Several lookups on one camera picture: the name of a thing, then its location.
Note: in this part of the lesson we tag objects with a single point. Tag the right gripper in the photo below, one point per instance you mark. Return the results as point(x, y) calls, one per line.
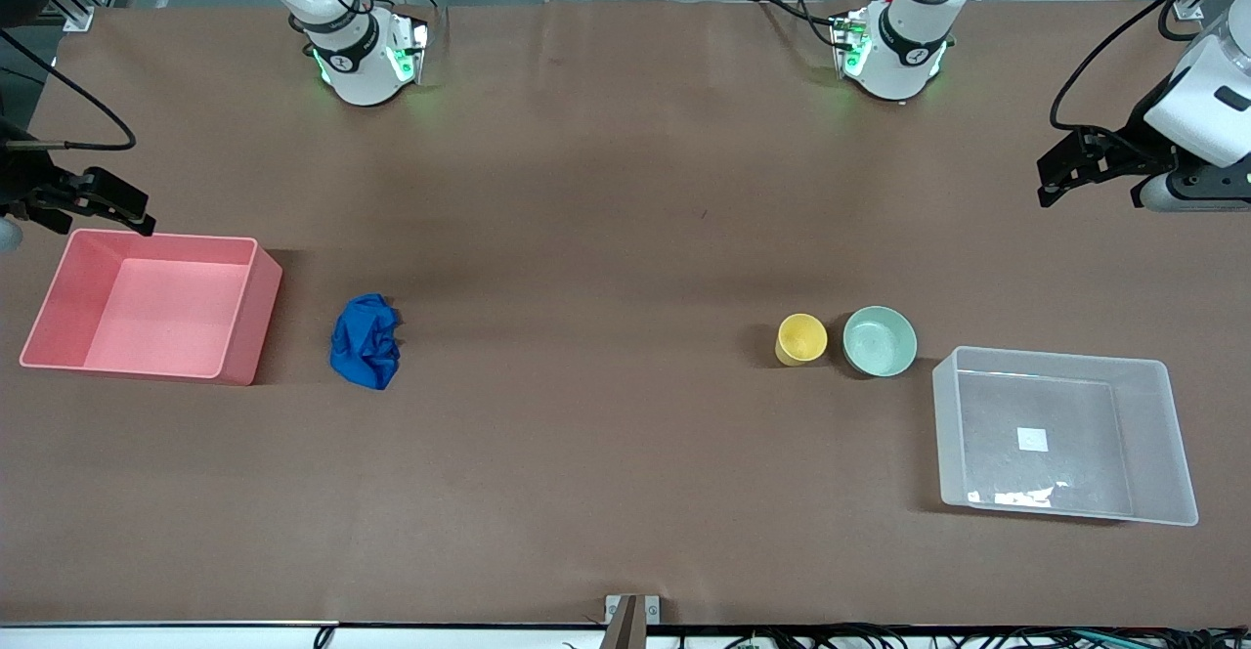
point(21, 183)

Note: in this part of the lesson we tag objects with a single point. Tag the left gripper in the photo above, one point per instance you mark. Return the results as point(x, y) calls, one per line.
point(1131, 148)

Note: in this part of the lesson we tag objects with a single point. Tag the pale green bowl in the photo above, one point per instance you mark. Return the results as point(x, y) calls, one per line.
point(880, 341)

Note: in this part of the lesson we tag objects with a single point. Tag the blue cloth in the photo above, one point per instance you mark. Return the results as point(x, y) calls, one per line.
point(366, 341)

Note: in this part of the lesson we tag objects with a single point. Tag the yellow cup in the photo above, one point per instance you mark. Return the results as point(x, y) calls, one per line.
point(801, 336)

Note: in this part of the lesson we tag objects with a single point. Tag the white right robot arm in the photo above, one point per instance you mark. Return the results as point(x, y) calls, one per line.
point(362, 72)

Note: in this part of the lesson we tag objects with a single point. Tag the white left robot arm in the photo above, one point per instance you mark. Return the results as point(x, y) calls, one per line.
point(904, 63)

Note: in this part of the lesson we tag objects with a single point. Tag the clear plastic box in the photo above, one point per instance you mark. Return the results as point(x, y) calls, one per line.
point(1143, 454)

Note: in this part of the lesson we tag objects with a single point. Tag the pink plastic bin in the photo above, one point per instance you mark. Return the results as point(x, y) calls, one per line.
point(166, 317)

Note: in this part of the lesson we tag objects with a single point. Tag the metal table corner clamp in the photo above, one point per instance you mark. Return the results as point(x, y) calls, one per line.
point(1188, 11)

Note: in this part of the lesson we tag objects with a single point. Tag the white label sticker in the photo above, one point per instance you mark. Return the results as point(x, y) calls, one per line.
point(1033, 439)

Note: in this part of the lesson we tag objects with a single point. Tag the brown table cover sheet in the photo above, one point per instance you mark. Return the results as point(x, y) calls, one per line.
point(625, 238)

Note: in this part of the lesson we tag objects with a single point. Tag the white table edge rail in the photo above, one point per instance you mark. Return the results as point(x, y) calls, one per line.
point(195, 637)

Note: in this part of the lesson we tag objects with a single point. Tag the metal table edge bracket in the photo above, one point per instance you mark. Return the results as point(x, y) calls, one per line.
point(625, 620)

